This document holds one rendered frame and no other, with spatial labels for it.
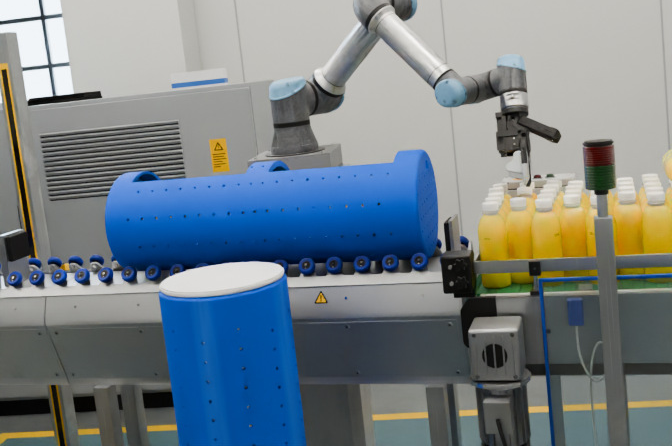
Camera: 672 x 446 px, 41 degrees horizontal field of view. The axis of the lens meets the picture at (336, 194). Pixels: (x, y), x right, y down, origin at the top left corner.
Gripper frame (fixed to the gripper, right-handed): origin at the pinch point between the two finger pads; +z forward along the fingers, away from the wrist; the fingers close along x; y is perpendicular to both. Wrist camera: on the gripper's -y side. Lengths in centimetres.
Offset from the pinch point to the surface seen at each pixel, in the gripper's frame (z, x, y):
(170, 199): 0, 24, 92
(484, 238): 17.8, 20.1, 9.5
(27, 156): -30, -10, 165
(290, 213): 7, 23, 58
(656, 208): 14.6, 20.3, -30.0
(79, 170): -54, -100, 206
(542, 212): 12.9, 20.4, -4.6
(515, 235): 17.1, 16.7, 2.5
